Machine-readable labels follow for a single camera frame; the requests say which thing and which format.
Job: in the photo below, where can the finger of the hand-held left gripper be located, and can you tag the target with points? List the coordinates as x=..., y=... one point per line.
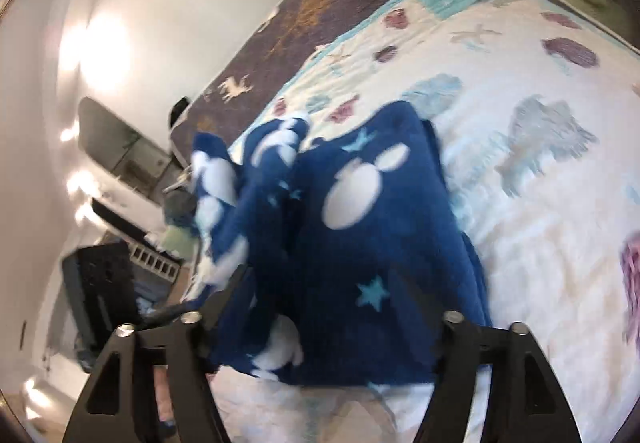
x=160, y=315

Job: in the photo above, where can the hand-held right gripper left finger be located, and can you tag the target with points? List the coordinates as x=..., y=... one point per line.
x=200, y=338

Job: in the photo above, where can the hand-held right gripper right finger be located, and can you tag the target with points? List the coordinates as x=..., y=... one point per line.
x=452, y=338

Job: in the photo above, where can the blue fleece pajama top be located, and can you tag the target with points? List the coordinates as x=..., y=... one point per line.
x=360, y=243

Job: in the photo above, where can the pile of grey blue clothes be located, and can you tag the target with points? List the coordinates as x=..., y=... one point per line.
x=179, y=210

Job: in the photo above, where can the white rack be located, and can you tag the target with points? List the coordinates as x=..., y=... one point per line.
x=155, y=263

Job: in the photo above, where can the white seashell print quilt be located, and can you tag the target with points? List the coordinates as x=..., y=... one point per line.
x=525, y=223

